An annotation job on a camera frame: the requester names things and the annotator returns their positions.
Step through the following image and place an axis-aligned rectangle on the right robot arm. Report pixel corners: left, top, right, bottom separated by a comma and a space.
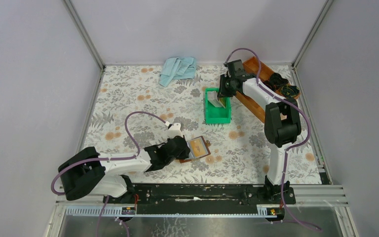
218, 60, 302, 203

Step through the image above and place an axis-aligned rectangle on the floral table mat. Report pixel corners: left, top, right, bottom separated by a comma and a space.
73, 64, 323, 186

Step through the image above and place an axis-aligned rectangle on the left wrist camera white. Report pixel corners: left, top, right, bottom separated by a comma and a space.
166, 123, 184, 138

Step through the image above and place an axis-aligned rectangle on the green plastic basket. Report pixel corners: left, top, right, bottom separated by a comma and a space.
203, 87, 231, 124

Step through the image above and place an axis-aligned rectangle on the orange compartment tray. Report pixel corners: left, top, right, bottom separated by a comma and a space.
235, 56, 301, 123

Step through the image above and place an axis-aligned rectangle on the dark rolled sock top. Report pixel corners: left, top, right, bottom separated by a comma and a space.
263, 73, 289, 91

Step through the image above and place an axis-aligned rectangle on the dark rolled sock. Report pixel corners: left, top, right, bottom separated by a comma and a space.
263, 73, 289, 91
280, 84, 300, 98

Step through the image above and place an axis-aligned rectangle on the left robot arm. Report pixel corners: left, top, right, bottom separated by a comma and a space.
52, 136, 191, 203

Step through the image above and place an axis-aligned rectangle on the silver credit card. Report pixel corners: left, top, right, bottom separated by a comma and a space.
207, 91, 225, 108

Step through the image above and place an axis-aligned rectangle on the dark rolled sock right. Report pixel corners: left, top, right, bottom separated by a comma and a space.
280, 84, 300, 98

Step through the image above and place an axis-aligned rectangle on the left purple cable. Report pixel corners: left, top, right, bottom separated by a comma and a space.
50, 111, 171, 196

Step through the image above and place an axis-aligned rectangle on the light blue cloth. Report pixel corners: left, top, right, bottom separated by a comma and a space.
159, 57, 197, 87

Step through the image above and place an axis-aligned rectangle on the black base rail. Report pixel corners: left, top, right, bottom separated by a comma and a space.
103, 184, 296, 215

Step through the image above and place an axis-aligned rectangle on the orange gold credit card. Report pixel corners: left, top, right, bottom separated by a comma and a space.
188, 137, 210, 159

